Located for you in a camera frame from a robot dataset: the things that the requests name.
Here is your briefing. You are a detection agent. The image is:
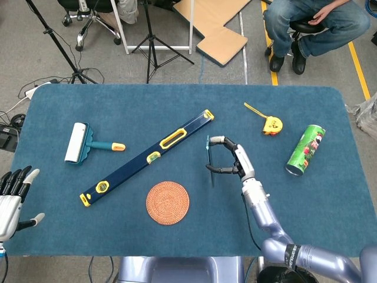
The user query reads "black power adapter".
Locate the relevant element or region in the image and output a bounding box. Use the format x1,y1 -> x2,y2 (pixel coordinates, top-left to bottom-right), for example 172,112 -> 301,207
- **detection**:
0,125 -> 20,153

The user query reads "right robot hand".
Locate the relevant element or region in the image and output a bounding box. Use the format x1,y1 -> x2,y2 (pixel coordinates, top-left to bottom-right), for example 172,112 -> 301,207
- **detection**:
205,135 -> 256,181

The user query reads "white power strip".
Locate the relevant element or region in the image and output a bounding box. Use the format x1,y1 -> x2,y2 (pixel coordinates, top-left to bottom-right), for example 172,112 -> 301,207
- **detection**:
25,84 -> 45,100

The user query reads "blue felt table cover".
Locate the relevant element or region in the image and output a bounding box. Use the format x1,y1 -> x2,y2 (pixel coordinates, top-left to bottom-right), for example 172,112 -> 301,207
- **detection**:
4,84 -> 372,258

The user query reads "white desk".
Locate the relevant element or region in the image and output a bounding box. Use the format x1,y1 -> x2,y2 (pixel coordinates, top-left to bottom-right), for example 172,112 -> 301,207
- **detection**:
110,0 -> 194,55

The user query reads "navy and yellow spirit level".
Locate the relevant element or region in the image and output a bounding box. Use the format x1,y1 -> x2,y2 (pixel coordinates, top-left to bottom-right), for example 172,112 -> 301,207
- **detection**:
79,108 -> 215,208

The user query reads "person in grey trousers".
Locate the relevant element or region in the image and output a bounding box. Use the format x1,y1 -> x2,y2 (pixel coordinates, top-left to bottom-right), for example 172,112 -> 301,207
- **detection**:
117,0 -> 139,25

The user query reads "person in dark sweater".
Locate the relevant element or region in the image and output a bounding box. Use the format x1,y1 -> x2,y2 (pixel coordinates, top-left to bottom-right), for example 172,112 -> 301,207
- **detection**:
263,0 -> 371,75

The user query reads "lavender robot torso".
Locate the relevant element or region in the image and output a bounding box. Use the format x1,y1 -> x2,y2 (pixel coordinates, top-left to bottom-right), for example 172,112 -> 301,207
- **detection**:
117,255 -> 246,283

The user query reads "round woven rattan coaster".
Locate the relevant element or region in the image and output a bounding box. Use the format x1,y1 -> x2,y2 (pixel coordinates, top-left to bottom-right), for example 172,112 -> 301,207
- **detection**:
145,181 -> 190,226

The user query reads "black tripod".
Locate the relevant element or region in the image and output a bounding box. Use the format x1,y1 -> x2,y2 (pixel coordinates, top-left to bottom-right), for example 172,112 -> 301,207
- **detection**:
25,0 -> 98,85
131,0 -> 195,85

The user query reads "green chips can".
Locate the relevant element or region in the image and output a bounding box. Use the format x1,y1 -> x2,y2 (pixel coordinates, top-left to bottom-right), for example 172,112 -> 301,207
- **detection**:
285,124 -> 326,177

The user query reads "teal lint roller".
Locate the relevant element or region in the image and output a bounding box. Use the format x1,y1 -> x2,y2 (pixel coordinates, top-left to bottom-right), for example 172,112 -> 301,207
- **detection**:
64,122 -> 127,166

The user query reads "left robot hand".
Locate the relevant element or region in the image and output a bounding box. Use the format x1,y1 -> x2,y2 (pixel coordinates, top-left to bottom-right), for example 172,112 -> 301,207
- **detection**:
0,165 -> 45,242

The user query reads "black stool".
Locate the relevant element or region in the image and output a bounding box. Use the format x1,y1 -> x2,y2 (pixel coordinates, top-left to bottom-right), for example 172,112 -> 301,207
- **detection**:
266,19 -> 325,57

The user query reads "clear plastic bag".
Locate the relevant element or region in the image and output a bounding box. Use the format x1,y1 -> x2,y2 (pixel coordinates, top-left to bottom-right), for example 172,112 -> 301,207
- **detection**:
346,98 -> 377,137

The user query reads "yellow tape measure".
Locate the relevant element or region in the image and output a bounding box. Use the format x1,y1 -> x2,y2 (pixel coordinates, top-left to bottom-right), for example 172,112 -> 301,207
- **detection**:
243,102 -> 284,136

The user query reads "tan cardboard sheet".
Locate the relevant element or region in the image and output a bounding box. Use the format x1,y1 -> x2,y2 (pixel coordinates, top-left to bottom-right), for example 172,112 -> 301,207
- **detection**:
173,0 -> 249,67

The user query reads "office chair base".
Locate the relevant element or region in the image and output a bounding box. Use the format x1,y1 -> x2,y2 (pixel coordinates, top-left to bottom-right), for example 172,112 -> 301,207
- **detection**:
61,0 -> 122,52

